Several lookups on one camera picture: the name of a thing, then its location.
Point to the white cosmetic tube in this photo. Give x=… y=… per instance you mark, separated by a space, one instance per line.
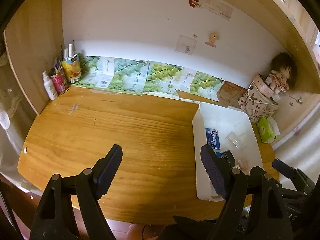
x=66 y=54

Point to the blue white tube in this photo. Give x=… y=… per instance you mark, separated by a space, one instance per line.
x=58 y=66

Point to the white floral bed sheet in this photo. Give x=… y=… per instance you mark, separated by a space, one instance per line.
x=295 y=140

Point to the white power adapter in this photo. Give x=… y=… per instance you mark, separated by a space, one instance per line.
x=275 y=96

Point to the printed fabric bag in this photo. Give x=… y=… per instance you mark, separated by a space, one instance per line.
x=255 y=107

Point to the pale paper wall strip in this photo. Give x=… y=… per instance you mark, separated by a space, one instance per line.
x=217 y=7

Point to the black charger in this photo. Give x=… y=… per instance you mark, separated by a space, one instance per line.
x=228 y=158

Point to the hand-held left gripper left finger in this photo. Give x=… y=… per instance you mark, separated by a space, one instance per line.
x=110 y=170

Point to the clear plastic box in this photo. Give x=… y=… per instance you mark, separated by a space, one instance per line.
x=235 y=138

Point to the green tissue pack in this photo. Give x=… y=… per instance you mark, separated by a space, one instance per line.
x=267 y=130

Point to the brown kraft paper sheet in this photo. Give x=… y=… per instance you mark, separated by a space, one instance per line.
x=231 y=92

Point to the brown haired doll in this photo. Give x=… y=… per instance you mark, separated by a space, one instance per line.
x=282 y=72

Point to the clear square wall sticker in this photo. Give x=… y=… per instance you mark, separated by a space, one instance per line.
x=186 y=45

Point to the white flat box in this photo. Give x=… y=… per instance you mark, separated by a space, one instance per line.
x=236 y=108

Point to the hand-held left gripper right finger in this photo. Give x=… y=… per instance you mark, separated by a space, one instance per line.
x=213 y=170

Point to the white spray bottle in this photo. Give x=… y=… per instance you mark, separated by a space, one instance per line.
x=50 y=87

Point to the white plastic storage bin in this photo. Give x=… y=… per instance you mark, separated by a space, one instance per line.
x=198 y=140

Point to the grape print carton sheet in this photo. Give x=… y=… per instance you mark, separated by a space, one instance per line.
x=125 y=77
x=162 y=77
x=203 y=83

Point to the wooden desk hutch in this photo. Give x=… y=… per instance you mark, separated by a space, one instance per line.
x=32 y=42

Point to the blue label floss box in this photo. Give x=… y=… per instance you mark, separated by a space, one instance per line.
x=212 y=138

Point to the red wall sticker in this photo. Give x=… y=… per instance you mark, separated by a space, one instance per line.
x=193 y=2

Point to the yellow duck wall clip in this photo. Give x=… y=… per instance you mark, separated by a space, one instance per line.
x=213 y=38

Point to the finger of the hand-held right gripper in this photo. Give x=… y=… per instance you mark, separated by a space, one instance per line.
x=287 y=168

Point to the pink can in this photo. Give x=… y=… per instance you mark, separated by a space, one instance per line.
x=58 y=83

